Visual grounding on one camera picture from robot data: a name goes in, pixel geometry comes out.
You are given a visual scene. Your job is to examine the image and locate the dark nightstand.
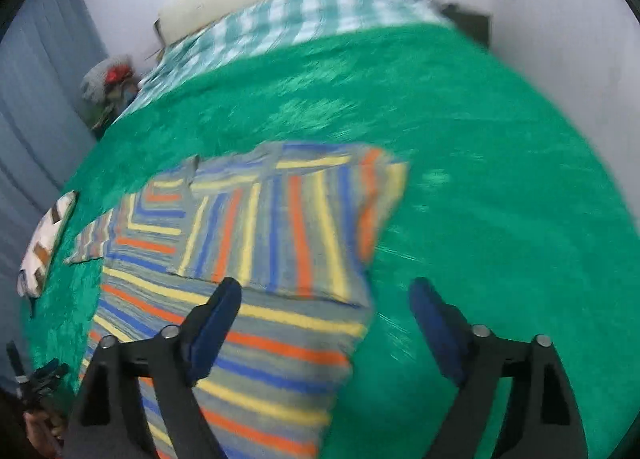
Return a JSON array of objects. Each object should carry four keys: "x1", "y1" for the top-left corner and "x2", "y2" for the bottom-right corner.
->
[{"x1": 442, "y1": 3, "x2": 492, "y2": 47}]

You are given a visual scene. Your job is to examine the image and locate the pile of clothes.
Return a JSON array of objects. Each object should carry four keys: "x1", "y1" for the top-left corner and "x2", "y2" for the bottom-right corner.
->
[{"x1": 87, "y1": 81, "x2": 141, "y2": 137}]

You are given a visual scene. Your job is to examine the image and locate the person's left hand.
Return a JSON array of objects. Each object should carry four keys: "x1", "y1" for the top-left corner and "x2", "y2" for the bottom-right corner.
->
[{"x1": 24, "y1": 409, "x2": 66, "y2": 458}]

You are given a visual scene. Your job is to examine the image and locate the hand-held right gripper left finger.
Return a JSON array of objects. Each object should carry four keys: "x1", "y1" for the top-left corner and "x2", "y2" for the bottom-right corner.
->
[{"x1": 64, "y1": 277, "x2": 244, "y2": 459}]

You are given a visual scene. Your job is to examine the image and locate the patterned cream cushion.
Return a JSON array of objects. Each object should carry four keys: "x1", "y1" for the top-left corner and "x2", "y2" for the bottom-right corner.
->
[{"x1": 16, "y1": 190, "x2": 78, "y2": 299}]

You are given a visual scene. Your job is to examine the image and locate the grey knitted cloth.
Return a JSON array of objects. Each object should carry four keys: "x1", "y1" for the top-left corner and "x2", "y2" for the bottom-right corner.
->
[{"x1": 81, "y1": 59, "x2": 118, "y2": 102}]

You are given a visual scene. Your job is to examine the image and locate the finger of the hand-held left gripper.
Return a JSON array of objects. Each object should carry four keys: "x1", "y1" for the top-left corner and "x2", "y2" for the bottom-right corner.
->
[
  {"x1": 29, "y1": 359, "x2": 71, "y2": 392},
  {"x1": 6, "y1": 340, "x2": 26, "y2": 387}
]

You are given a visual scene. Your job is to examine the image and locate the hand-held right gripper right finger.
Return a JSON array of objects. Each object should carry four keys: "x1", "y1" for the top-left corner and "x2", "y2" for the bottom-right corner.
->
[{"x1": 409, "y1": 277, "x2": 588, "y2": 459}]

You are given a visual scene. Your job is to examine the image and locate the striped knit sweater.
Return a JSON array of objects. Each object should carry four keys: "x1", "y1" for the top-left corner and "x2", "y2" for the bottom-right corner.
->
[{"x1": 64, "y1": 141, "x2": 410, "y2": 459}]

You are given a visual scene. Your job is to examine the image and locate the green checked bed sheet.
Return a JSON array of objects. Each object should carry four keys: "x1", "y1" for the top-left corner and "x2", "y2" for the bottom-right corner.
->
[{"x1": 114, "y1": 0, "x2": 451, "y2": 126}]

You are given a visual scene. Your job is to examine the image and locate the grey-blue curtain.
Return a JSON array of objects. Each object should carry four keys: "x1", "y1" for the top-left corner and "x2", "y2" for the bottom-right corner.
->
[{"x1": 0, "y1": 0, "x2": 108, "y2": 380}]

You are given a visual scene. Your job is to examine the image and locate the green floral blanket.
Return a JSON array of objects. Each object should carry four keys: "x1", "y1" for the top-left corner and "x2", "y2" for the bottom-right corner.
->
[{"x1": 20, "y1": 23, "x2": 640, "y2": 459}]

